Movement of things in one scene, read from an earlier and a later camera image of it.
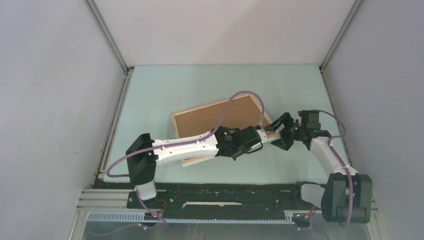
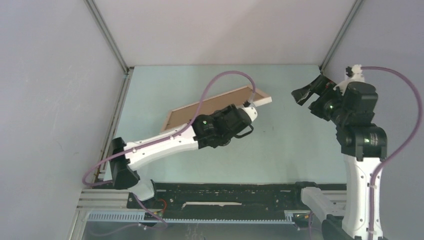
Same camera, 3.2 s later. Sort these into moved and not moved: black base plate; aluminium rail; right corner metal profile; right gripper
Moved: right gripper
Not moved: right corner metal profile; aluminium rail; black base plate
